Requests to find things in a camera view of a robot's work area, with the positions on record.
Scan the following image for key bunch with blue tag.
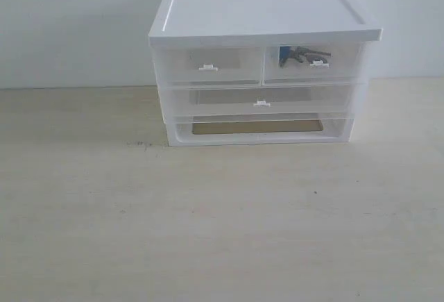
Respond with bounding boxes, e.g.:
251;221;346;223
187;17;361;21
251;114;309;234
279;46;332;68

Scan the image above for white plastic drawer cabinet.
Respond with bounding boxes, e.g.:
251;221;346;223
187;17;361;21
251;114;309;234
148;0;382;146

